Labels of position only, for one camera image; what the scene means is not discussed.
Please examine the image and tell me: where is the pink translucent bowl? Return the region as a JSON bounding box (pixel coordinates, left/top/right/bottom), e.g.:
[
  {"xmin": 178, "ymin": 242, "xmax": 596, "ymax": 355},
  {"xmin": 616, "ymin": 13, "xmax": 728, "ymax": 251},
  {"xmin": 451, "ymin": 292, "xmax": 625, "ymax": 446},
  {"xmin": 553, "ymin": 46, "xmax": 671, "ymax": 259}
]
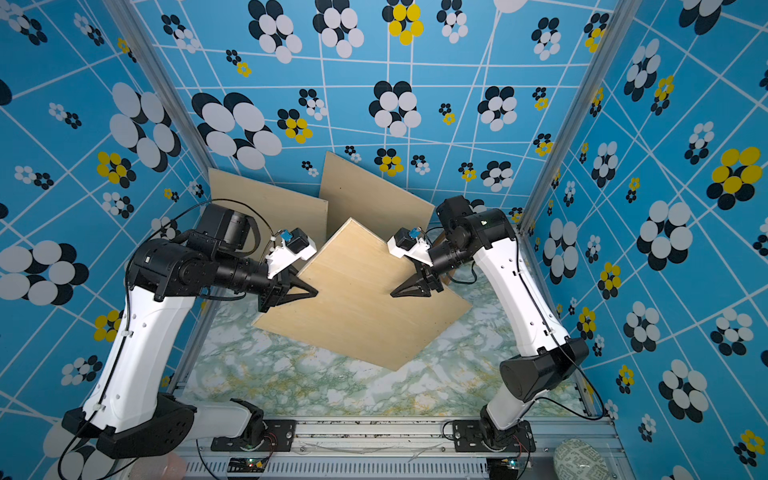
[{"xmin": 128, "ymin": 452, "xmax": 187, "ymax": 480}]

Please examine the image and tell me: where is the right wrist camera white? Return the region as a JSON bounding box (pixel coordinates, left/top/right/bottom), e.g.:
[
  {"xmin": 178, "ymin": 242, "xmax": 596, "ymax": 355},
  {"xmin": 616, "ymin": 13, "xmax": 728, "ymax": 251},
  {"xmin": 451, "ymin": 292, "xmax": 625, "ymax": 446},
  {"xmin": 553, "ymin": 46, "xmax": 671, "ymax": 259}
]
[{"xmin": 387, "ymin": 227, "xmax": 433, "ymax": 266}]

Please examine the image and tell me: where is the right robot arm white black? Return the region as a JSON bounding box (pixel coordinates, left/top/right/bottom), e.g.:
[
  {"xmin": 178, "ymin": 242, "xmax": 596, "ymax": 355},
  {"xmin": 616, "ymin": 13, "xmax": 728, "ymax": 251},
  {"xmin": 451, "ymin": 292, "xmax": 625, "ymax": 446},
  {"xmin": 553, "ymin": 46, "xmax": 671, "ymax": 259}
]
[{"xmin": 387, "ymin": 196, "xmax": 588, "ymax": 451}]

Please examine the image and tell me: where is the plywood board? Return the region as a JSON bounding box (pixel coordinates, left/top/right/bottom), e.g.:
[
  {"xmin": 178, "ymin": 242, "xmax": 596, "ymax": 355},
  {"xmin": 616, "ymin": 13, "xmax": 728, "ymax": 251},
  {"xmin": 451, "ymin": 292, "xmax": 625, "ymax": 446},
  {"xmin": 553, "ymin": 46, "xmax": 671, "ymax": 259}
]
[
  {"xmin": 208, "ymin": 169, "xmax": 328, "ymax": 249},
  {"xmin": 253, "ymin": 219, "xmax": 471, "ymax": 371},
  {"xmin": 319, "ymin": 152, "xmax": 435, "ymax": 241}
]

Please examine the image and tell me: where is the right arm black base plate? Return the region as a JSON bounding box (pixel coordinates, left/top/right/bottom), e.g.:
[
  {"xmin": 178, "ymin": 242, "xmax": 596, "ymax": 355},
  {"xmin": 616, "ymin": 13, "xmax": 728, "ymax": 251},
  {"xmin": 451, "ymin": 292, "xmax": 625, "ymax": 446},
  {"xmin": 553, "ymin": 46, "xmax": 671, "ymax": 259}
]
[{"xmin": 446, "ymin": 419, "xmax": 537, "ymax": 453}]

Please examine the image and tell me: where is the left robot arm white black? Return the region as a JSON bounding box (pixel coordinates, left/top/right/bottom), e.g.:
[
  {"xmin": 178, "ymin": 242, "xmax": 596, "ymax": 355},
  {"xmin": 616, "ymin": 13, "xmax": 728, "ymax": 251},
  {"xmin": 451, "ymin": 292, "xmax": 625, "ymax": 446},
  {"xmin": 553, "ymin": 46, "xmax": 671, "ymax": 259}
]
[{"xmin": 61, "ymin": 202, "xmax": 318, "ymax": 460}]

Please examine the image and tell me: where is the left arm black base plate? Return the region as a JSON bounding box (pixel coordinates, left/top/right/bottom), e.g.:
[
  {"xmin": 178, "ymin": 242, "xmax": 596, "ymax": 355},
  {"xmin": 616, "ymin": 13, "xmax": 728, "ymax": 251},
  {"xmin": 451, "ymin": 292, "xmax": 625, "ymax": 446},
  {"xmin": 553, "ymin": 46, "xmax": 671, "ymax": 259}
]
[{"xmin": 210, "ymin": 419, "xmax": 297, "ymax": 453}]

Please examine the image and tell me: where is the aluminium front rail frame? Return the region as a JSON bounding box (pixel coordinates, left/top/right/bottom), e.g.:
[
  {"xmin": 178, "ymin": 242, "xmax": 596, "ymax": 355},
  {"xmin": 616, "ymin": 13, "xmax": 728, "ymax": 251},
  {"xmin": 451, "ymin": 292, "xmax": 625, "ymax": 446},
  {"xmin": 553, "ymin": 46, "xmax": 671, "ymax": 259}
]
[{"xmin": 173, "ymin": 417, "xmax": 636, "ymax": 479}]

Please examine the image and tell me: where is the green patterned round object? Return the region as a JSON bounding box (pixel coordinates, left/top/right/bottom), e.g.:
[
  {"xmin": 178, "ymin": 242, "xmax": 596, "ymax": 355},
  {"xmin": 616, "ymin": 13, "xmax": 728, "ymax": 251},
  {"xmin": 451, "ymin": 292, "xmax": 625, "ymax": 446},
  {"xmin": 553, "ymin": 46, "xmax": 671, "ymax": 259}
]
[{"xmin": 553, "ymin": 438, "xmax": 612, "ymax": 480}]

